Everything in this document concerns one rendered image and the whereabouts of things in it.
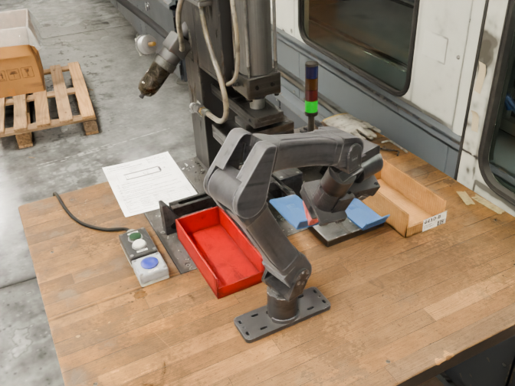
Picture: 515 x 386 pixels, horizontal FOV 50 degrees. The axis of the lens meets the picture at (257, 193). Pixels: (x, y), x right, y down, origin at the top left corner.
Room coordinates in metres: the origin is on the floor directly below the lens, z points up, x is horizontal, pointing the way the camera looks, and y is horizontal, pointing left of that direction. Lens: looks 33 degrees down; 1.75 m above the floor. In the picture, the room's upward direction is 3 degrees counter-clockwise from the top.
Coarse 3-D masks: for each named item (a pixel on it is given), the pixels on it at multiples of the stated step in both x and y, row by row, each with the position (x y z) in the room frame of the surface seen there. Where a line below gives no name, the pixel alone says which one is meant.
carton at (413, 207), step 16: (384, 160) 1.32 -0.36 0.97; (384, 176) 1.32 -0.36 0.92; (400, 176) 1.26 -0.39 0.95; (384, 192) 1.26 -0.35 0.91; (400, 192) 1.25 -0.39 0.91; (416, 192) 1.20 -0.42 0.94; (432, 192) 1.15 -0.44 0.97; (384, 208) 1.14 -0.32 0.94; (400, 208) 1.09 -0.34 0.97; (416, 208) 1.18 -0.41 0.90; (432, 208) 1.14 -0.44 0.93; (400, 224) 1.08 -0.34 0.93; (416, 224) 1.07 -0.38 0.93; (432, 224) 1.10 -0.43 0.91
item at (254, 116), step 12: (216, 84) 1.42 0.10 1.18; (228, 96) 1.32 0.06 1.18; (240, 96) 1.32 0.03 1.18; (264, 96) 1.24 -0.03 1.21; (240, 108) 1.25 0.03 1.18; (252, 108) 1.24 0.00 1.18; (264, 108) 1.24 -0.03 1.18; (276, 108) 1.24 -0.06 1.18; (228, 120) 1.27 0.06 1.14; (240, 120) 1.24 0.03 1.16; (252, 120) 1.19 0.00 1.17; (264, 120) 1.20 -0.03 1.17; (276, 120) 1.21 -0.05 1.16; (288, 120) 1.25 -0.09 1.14; (216, 132) 1.23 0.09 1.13; (228, 132) 1.20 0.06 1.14; (252, 132) 1.20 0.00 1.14; (264, 132) 1.21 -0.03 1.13; (276, 132) 1.22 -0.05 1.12; (288, 132) 1.24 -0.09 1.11
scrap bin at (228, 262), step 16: (208, 208) 1.15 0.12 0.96; (176, 224) 1.10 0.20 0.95; (192, 224) 1.12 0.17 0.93; (208, 224) 1.14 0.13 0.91; (224, 224) 1.13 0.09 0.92; (192, 240) 1.09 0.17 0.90; (208, 240) 1.09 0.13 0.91; (224, 240) 1.08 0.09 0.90; (240, 240) 1.04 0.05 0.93; (192, 256) 1.01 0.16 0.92; (208, 256) 1.03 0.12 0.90; (224, 256) 1.02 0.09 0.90; (240, 256) 1.02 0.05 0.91; (256, 256) 0.96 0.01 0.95; (208, 272) 0.92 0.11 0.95; (224, 272) 0.97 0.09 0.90; (240, 272) 0.96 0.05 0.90; (256, 272) 0.96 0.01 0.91; (224, 288) 0.89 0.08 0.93; (240, 288) 0.91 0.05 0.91
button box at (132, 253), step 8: (56, 192) 1.36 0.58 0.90; (64, 208) 1.26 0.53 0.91; (72, 216) 1.22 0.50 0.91; (88, 224) 1.17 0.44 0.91; (128, 232) 1.10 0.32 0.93; (144, 232) 1.10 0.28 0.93; (120, 240) 1.08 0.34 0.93; (128, 240) 1.07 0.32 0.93; (152, 240) 1.07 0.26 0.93; (128, 248) 1.04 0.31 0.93; (136, 248) 1.03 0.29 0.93; (144, 248) 1.04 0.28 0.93; (152, 248) 1.03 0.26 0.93; (128, 256) 1.02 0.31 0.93; (136, 256) 1.01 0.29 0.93; (144, 256) 1.02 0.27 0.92
